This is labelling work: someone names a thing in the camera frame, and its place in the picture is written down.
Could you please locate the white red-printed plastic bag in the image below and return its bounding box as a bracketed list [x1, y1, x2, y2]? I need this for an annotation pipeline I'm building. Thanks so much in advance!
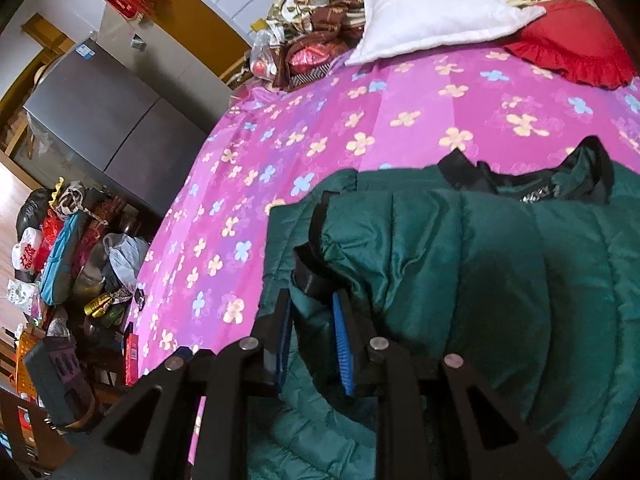
[11, 227, 45, 274]

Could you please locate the brown wooden door frame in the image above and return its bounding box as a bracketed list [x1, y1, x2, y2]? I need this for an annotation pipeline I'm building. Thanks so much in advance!
[150, 0, 253, 86]

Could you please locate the grey refrigerator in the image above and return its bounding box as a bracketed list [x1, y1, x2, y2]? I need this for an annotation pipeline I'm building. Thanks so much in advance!
[24, 37, 211, 213]

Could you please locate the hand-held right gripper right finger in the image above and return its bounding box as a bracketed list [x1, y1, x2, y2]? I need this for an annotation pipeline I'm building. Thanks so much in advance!
[332, 291, 572, 480]

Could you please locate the dark green puffer jacket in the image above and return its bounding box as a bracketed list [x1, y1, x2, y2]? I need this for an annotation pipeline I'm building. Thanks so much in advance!
[247, 135, 640, 480]

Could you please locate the orange crate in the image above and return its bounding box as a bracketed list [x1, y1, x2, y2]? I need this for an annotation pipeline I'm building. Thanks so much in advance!
[14, 327, 44, 397]

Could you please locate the small white plastic bag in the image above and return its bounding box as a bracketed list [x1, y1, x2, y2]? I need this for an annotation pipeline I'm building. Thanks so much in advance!
[6, 280, 39, 309]

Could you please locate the pink floral bed sheet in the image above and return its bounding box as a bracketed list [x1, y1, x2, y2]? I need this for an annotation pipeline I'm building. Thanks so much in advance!
[122, 42, 640, 461]

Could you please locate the red ruffled pillow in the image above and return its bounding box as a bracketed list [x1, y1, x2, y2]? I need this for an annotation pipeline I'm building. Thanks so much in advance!
[504, 0, 637, 87]

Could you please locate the white pillow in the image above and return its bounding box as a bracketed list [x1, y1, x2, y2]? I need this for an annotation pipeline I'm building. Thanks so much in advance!
[345, 0, 547, 67]

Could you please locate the grey plastic bag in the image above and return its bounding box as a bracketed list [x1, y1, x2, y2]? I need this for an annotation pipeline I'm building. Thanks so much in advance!
[102, 234, 151, 297]

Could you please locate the dark grey box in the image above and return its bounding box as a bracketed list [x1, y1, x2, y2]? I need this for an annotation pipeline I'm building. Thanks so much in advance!
[24, 337, 96, 429]

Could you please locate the red flat box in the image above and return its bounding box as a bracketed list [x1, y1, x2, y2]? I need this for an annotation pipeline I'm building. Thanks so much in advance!
[124, 335, 142, 387]

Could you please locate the brown floral quilt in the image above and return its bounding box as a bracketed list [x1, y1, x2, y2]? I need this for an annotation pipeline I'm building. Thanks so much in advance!
[270, 0, 383, 92]

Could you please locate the blue bag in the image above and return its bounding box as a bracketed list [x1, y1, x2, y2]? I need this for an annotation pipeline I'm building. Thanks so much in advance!
[40, 210, 89, 306]

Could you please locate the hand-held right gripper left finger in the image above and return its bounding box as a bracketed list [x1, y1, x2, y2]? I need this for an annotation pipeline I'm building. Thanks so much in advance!
[65, 289, 293, 480]

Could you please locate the black bag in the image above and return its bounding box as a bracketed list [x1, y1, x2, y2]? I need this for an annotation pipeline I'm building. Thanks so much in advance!
[16, 189, 52, 241]

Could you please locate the red gift box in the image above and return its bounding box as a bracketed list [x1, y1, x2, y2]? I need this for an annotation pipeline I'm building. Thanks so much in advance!
[289, 45, 332, 82]

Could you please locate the clear plastic bag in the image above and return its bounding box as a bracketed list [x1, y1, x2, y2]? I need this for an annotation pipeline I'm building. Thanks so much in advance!
[247, 29, 287, 82]

